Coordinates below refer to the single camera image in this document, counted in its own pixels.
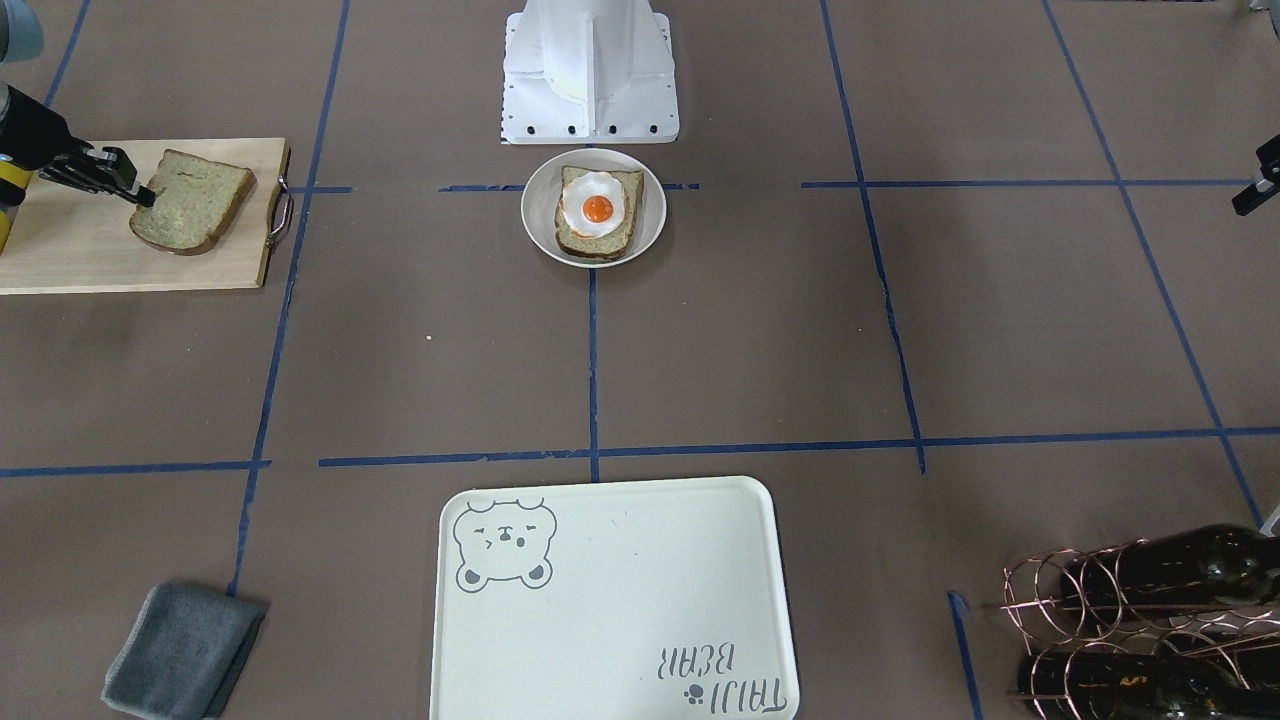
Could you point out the cream bear tray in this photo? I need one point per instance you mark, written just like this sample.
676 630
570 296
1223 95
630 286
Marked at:
645 599

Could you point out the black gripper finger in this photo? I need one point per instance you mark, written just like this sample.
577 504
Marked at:
1265 185
115 169
138 194

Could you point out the fried egg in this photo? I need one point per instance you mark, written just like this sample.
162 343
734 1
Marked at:
593 204

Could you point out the dark wine bottle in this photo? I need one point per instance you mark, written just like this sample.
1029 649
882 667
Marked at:
1221 565
1095 684

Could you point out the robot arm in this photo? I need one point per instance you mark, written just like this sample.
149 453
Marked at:
36 141

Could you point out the wooden cutting board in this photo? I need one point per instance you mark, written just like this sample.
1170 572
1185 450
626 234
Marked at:
67 241

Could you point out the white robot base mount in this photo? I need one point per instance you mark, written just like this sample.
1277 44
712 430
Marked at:
588 72

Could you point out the white round plate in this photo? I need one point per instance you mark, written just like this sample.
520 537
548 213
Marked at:
541 194

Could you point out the copper wire bottle rack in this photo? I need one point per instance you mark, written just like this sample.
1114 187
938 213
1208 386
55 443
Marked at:
1243 640

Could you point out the bread slice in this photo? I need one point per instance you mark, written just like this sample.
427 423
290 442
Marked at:
612 245
196 200

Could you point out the grey folded cloth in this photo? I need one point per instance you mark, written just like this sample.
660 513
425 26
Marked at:
185 654

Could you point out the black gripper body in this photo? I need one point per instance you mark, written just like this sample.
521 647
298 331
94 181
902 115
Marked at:
30 130

